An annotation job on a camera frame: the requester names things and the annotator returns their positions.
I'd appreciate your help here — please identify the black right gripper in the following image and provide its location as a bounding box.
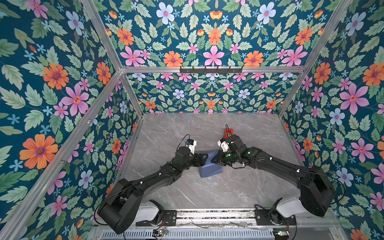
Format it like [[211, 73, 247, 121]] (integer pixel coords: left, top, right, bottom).
[[209, 150, 240, 166]]

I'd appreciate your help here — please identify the red tape dispenser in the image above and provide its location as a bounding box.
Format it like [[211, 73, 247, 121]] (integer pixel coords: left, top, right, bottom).
[[224, 129, 234, 139]]

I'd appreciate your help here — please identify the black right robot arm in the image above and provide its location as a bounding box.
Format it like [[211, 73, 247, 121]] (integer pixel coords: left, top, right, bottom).
[[214, 135, 336, 218]]

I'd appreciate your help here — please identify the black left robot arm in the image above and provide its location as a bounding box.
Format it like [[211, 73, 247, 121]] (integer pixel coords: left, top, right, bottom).
[[97, 147, 209, 234]]

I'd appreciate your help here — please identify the aluminium horizontal back bar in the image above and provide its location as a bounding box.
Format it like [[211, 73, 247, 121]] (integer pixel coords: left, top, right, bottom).
[[120, 66, 305, 74]]

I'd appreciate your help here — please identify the aluminium left side bar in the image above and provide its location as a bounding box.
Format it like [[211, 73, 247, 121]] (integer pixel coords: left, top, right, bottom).
[[1, 71, 122, 240]]

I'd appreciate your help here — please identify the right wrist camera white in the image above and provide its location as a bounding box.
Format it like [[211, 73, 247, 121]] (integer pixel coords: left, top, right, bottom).
[[217, 138, 230, 153]]

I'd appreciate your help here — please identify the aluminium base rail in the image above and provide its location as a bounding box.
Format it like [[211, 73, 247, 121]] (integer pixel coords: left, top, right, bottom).
[[161, 208, 341, 229]]

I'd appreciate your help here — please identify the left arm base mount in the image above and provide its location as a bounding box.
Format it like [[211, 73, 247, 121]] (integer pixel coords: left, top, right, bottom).
[[133, 200, 178, 227]]

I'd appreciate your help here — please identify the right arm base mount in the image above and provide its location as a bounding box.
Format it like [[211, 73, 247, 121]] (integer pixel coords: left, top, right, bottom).
[[254, 198, 297, 226]]

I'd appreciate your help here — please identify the white vented cable duct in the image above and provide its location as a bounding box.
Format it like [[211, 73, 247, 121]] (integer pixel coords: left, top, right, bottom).
[[101, 229, 275, 240]]

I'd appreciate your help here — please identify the black hook rail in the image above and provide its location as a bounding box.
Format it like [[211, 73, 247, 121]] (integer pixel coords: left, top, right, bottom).
[[179, 66, 243, 75]]

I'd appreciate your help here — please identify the aluminium corner frame post left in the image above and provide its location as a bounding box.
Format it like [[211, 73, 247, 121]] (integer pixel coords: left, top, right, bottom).
[[82, 0, 143, 119]]

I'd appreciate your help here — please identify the aluminium corner frame post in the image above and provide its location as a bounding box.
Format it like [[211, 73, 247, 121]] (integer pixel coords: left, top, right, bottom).
[[82, 0, 143, 119], [278, 0, 353, 119]]

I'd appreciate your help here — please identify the aluminium corner frame post right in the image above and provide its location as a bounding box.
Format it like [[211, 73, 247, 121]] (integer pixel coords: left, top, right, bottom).
[[278, 0, 353, 119]]

